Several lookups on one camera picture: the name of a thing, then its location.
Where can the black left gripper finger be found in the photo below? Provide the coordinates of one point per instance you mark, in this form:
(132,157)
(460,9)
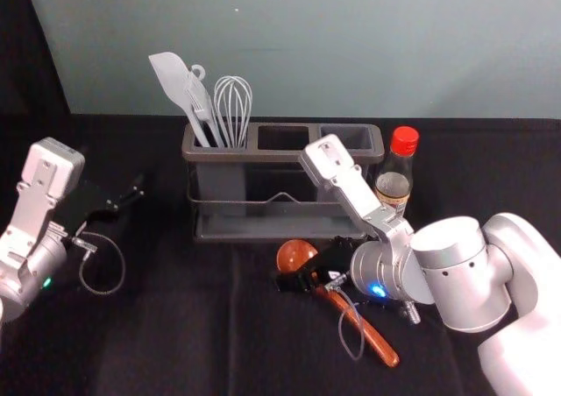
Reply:
(133,183)
(127,201)

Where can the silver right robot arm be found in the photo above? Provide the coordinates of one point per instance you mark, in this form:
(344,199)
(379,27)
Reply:
(456,273)

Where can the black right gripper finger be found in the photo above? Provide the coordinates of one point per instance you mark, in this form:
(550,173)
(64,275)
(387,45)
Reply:
(291,284)
(302,271)

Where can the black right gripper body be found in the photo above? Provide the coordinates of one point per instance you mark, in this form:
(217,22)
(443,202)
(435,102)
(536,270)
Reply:
(339,256)

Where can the brown wooden spoon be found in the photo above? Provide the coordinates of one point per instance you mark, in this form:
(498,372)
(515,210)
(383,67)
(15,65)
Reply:
(294,256)

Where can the black table cloth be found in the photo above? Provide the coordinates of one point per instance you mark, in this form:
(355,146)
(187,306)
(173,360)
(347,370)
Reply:
(197,334)

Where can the grey three-compartment utensil rack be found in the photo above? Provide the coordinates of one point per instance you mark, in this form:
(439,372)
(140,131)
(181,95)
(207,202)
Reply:
(280,225)

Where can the grey plastic fork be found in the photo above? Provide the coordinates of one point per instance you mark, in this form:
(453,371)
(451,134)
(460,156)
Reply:
(198,107)

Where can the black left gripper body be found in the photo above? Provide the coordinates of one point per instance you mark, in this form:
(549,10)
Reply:
(83,203)

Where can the red-capped dark sauce bottle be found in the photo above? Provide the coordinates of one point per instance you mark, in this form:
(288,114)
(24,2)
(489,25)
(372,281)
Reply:
(394,181)

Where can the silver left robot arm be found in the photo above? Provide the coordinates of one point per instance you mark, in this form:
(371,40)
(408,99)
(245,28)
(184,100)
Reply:
(30,256)

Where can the grey silicone spatula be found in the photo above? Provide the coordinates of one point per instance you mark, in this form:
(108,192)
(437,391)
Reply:
(173,85)

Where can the black hanging cloth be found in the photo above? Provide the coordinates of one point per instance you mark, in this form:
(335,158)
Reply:
(22,63)

